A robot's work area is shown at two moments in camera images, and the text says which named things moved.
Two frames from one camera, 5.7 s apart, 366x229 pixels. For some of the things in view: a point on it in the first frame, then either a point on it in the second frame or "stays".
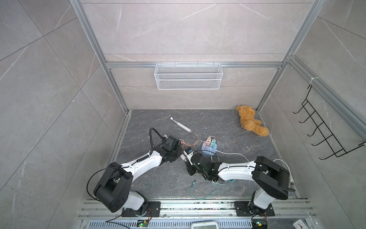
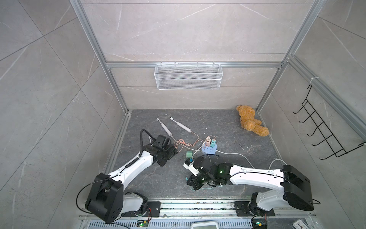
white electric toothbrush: (183, 157) to (165, 127)
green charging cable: (194, 183) to (187, 180)
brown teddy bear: (249, 123) stays
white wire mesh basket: (186, 77) stays
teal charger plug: (213, 141) stays
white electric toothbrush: (182, 126) stays
